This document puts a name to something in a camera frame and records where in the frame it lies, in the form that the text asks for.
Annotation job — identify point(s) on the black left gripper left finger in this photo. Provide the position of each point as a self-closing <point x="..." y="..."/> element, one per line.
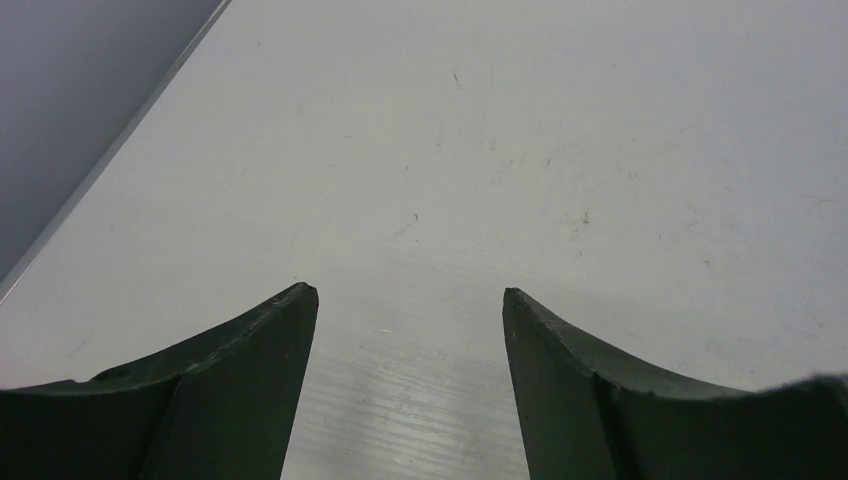
<point x="218" y="405"/>

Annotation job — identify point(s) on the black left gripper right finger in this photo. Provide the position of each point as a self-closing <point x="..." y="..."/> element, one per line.
<point x="589" y="410"/>

